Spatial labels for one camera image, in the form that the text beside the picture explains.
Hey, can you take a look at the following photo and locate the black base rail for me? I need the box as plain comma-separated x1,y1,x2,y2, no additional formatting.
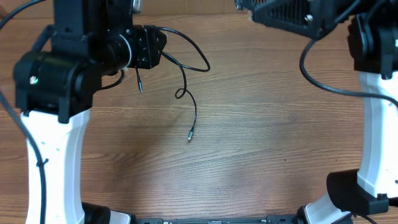
131,214,307,224

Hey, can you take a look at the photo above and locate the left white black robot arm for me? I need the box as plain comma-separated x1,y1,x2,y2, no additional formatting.
13,0,166,223

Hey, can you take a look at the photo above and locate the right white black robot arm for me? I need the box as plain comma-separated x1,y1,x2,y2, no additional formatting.
236,0,397,223

